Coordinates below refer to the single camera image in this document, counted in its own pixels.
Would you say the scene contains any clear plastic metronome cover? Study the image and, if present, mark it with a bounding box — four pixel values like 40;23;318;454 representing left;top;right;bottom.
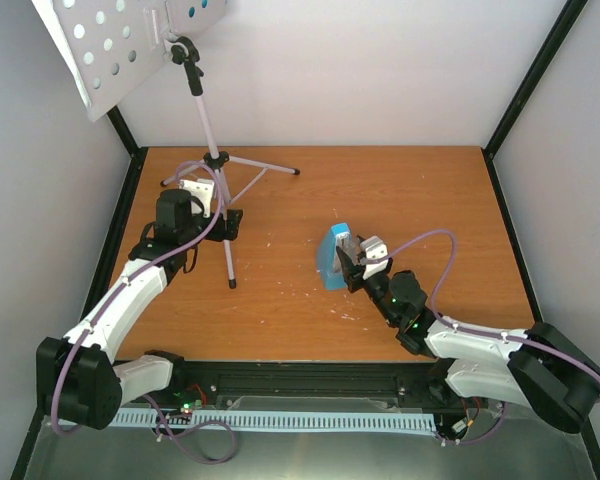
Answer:
331;234;357;277

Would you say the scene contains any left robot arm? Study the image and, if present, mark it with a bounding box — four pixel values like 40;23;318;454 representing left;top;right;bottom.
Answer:
36;180;242;434

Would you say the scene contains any white perforated music stand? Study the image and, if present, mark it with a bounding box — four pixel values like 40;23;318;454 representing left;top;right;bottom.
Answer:
34;1;300;287

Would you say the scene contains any light blue cable duct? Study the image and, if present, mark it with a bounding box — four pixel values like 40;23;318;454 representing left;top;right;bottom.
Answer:
114;405;439;436

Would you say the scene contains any left black corner post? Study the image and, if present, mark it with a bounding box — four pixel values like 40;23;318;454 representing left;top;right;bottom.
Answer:
107;102;149;186

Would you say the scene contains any right black corner post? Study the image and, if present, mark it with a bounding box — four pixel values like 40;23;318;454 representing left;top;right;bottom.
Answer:
483;0;591;156

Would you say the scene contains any metal base plate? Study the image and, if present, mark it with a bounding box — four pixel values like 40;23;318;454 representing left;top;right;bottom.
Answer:
12;406;600;479

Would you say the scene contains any black corner post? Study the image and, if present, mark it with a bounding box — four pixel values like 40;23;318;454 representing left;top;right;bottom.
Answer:
483;0;591;156
107;102;149;186

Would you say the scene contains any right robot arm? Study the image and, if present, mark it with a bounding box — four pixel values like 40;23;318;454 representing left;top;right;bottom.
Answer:
335;247;600;433

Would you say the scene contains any blue metronome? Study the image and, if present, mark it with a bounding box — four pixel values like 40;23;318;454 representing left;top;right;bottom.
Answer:
316;223;354;291

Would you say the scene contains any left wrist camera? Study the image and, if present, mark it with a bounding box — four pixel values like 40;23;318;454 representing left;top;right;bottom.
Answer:
179;178;216;218

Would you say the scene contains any black aluminium frame rail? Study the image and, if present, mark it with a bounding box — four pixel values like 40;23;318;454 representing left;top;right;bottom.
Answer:
44;360;579;416

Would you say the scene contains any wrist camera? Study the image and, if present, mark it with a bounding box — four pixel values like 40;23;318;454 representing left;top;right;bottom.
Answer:
179;178;216;218
359;235;391;278

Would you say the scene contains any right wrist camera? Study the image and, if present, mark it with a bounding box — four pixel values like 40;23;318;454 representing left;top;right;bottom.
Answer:
359;235;391;278

